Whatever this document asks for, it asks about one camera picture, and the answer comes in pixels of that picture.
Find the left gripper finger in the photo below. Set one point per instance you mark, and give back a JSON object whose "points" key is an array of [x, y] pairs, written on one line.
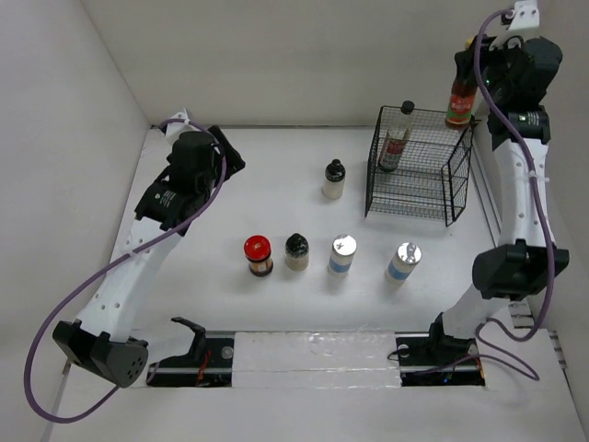
{"points": [[219, 136], [232, 161]]}

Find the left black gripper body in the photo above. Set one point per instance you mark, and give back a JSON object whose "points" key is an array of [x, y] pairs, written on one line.
{"points": [[210, 177]]}

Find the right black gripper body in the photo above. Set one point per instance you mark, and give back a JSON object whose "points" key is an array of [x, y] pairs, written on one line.
{"points": [[496, 71]]}

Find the green-label chili sauce bottle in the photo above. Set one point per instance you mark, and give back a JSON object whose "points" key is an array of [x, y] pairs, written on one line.
{"points": [[461, 101]]}

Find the tall red-label sauce bottle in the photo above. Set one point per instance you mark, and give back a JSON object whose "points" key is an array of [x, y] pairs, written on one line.
{"points": [[397, 136]]}

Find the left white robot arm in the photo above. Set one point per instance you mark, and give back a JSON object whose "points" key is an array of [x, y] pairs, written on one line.
{"points": [[101, 339]]}

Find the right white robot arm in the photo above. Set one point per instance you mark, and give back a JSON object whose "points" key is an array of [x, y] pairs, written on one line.
{"points": [[526, 260]]}

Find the red-lid sauce jar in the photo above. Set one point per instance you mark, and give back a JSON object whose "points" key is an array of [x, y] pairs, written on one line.
{"points": [[257, 250]]}

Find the black-cap white spice bottle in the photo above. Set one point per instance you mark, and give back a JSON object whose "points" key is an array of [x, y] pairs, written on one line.
{"points": [[296, 252]]}

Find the blue-band silver-top shaker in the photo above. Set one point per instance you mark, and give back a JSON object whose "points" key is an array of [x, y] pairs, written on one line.
{"points": [[343, 249], [403, 262]]}

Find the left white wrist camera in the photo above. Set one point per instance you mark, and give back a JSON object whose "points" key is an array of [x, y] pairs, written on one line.
{"points": [[175, 125]]}

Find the black wire basket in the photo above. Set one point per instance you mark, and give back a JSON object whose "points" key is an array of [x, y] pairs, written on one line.
{"points": [[431, 180]]}

